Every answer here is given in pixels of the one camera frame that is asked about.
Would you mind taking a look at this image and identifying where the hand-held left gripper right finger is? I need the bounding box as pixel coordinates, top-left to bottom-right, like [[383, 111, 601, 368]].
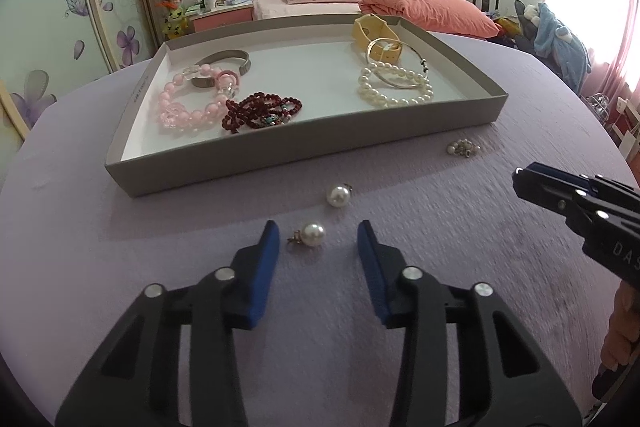
[[356, 219, 583, 427]]

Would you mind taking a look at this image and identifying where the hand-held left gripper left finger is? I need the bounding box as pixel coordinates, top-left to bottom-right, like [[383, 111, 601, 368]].
[[55, 220, 281, 427]]

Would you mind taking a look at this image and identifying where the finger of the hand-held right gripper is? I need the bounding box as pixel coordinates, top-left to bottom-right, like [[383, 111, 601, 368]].
[[527, 162, 601, 195], [512, 167, 593, 230]]

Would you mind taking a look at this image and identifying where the pearl earring with hook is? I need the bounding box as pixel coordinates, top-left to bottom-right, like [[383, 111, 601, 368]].
[[286, 223, 327, 252]]

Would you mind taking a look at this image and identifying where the dark red bead necklace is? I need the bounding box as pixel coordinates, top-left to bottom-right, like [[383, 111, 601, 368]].
[[223, 92, 304, 135]]

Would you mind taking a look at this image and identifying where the thin silver bangle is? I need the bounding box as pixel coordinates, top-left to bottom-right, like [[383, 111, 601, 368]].
[[366, 38, 432, 88]]

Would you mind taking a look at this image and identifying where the white pearl bracelet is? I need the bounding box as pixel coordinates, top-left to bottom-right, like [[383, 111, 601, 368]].
[[357, 61, 435, 108]]

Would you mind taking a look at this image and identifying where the pink bead bracelet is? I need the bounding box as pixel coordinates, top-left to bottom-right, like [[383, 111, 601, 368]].
[[158, 63, 245, 131]]

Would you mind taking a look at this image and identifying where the grey cardboard tray box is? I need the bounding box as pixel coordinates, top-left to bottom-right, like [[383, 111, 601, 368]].
[[104, 13, 510, 198]]

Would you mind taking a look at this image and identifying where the wide silver cuff bangle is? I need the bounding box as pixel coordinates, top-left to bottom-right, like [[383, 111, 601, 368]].
[[192, 49, 251, 88]]

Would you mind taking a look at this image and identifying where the yellow wrist watch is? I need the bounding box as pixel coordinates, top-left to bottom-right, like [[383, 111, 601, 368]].
[[352, 13, 405, 62]]

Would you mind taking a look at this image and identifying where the person's right hand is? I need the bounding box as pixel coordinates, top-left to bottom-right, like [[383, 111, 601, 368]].
[[600, 279, 640, 370]]

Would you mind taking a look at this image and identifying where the white cluttered shelf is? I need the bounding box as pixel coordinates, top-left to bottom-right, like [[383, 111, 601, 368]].
[[582, 92, 640, 158]]

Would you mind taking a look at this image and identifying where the blue plush garment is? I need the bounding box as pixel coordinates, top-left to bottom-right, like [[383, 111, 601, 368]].
[[532, 2, 593, 92]]

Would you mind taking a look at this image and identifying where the black office chair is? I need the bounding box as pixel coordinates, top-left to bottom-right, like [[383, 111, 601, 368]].
[[512, 0, 543, 54]]

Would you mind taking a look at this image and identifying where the orange pillow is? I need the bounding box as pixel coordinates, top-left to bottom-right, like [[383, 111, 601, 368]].
[[360, 0, 501, 40]]

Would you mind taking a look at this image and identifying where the pink nightstand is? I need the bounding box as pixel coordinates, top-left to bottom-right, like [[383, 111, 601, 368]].
[[187, 0, 255, 34]]

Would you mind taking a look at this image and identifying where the yellow plush toy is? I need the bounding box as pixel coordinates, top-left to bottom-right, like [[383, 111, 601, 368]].
[[162, 4, 192, 40]]

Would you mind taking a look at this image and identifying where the pink bed sheet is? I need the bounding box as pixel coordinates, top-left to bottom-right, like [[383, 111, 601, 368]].
[[251, 0, 373, 20]]

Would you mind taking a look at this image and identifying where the floral sliding door wardrobe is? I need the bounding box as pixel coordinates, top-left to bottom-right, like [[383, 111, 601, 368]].
[[0, 0, 166, 148]]

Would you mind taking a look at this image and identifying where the small silver ring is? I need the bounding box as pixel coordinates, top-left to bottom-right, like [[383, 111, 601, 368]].
[[446, 139, 481, 159]]

